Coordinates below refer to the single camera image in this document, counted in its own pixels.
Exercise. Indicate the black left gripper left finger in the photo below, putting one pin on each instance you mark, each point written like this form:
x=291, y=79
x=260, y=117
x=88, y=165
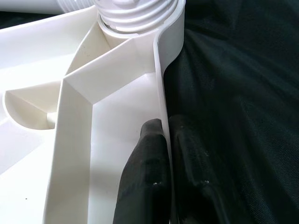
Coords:
x=142, y=182

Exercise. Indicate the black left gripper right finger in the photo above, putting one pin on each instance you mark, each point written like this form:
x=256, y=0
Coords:
x=194, y=177

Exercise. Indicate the white plastic children table top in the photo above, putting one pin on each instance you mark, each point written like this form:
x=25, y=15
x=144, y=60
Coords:
x=70, y=116

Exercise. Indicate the black tablecloth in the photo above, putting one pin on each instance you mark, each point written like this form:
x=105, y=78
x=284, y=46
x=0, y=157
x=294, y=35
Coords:
x=233, y=70

